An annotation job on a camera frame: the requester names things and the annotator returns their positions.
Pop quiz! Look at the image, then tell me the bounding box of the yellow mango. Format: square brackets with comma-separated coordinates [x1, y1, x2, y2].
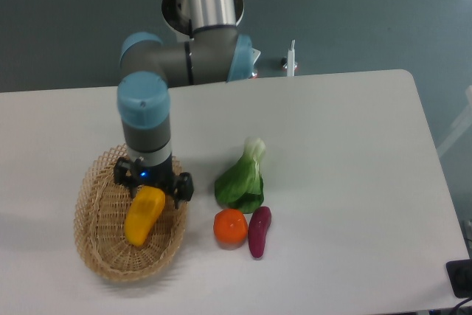
[124, 186, 166, 247]

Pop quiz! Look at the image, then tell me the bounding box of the woven bamboo basket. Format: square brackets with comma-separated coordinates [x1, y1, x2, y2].
[74, 144, 188, 282]

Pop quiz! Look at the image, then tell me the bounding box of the purple sweet potato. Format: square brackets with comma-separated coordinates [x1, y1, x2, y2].
[248, 207, 272, 259]

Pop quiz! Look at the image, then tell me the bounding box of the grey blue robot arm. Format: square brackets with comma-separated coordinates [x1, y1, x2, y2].
[114, 0, 259, 204]

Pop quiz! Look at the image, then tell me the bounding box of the black device at table edge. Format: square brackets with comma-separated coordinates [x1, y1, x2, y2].
[445, 259, 471, 299]

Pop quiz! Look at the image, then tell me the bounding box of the green bok choy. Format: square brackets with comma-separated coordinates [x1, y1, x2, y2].
[214, 137, 266, 214]

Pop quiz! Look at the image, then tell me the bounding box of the white stand leg with foot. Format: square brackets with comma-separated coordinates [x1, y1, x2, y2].
[281, 39, 298, 77]

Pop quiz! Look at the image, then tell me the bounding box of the white frame at right edge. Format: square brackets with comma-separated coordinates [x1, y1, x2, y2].
[436, 86, 471, 159]

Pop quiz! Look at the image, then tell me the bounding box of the orange persimmon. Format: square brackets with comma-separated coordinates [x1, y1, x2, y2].
[213, 209, 248, 245]

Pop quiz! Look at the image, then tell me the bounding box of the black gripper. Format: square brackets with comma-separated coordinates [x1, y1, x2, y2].
[113, 154, 194, 209]

